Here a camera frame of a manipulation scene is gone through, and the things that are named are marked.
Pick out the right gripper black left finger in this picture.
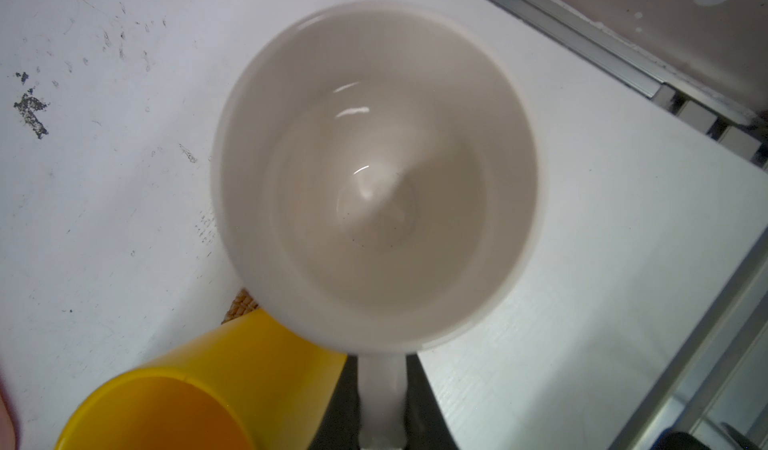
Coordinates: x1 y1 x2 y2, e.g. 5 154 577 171
308 356 360 450

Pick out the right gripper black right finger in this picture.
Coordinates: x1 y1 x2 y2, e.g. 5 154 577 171
405 354 458 450

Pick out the yellow mug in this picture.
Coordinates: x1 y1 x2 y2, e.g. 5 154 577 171
56 309 346 449

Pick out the rattan round woven coaster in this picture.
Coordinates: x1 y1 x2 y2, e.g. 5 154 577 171
222 288 259 324

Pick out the cream mug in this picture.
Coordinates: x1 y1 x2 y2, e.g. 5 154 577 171
211 1 546 449

